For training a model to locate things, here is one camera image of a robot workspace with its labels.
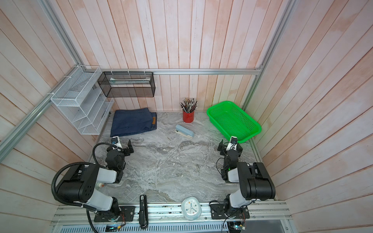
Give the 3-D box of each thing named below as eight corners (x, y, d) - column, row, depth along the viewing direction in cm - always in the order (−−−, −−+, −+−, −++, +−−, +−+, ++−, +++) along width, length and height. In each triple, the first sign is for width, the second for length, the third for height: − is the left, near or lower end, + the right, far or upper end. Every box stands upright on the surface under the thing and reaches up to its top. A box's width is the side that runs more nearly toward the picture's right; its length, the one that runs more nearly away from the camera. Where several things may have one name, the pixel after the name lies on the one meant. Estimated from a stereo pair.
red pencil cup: (186, 125, 114) (187, 108, 100) (178, 115, 120) (178, 99, 106) (197, 119, 117) (199, 103, 103) (189, 111, 124) (189, 94, 110)
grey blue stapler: (174, 131, 110) (174, 126, 106) (178, 127, 112) (177, 123, 108) (191, 140, 105) (191, 135, 101) (194, 136, 107) (194, 131, 103)
